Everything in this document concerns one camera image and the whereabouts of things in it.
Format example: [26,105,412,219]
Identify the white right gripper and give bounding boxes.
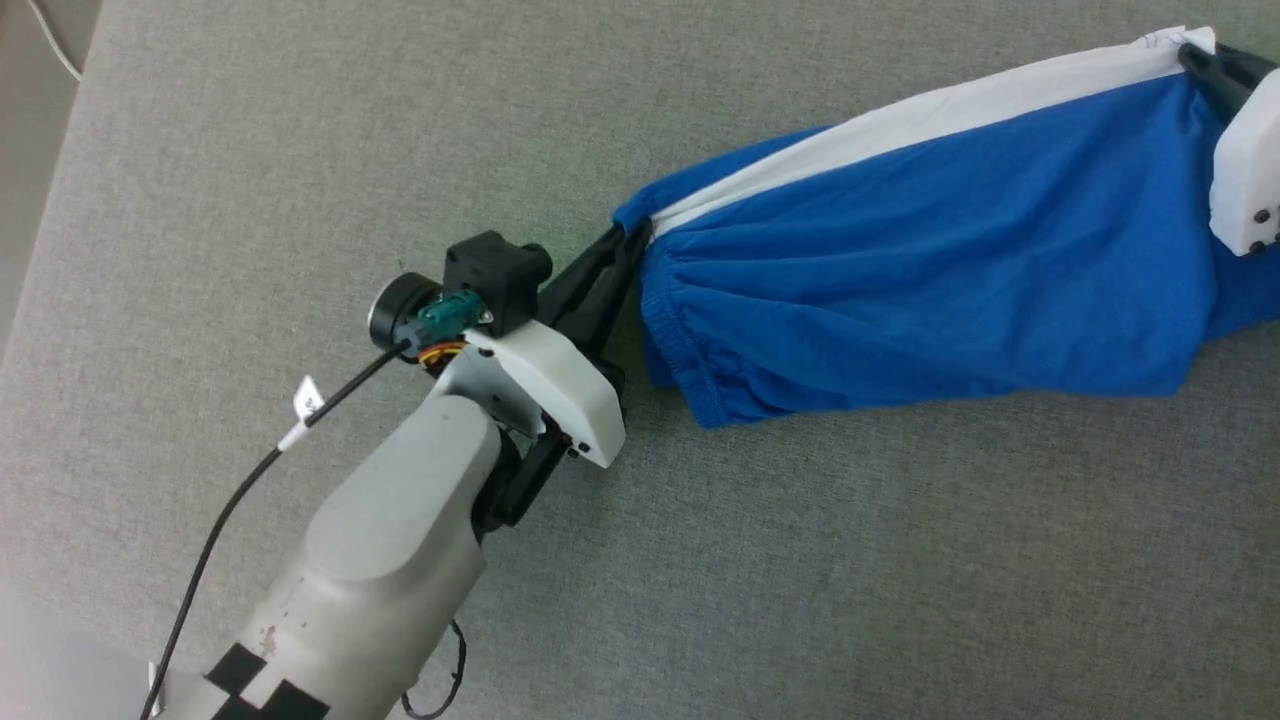
[1179,43,1280,258]

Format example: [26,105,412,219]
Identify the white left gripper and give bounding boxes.
[436,224,653,531]

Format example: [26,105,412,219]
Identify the blue and white shorts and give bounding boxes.
[612,25,1280,431]

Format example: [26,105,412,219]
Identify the black round left gripper motor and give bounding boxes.
[368,272,446,353]

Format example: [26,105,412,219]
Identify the grey fabric sofa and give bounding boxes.
[0,0,1280,720]

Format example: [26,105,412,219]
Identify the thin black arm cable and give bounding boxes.
[400,620,469,720]

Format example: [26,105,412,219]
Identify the white floor cable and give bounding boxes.
[25,0,84,81]

